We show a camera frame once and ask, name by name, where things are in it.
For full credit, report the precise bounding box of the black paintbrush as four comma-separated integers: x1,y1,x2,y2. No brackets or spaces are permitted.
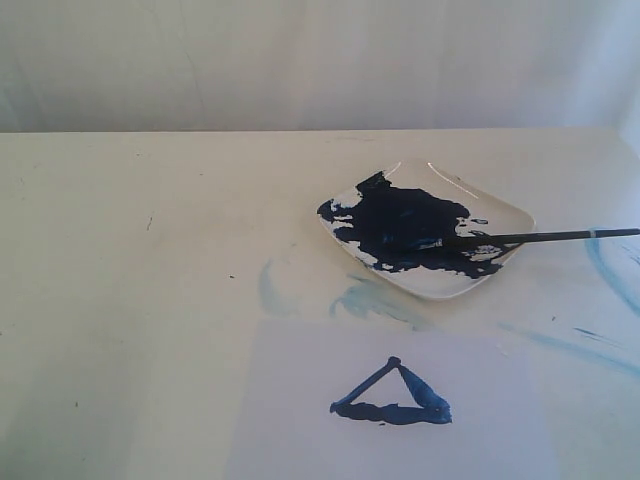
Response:
386,228,639,253

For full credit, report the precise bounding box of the white square paint plate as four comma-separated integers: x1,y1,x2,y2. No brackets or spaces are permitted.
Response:
317,161,535,300

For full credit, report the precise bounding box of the white paper sheet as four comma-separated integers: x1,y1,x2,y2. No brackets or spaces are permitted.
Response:
238,319,640,480

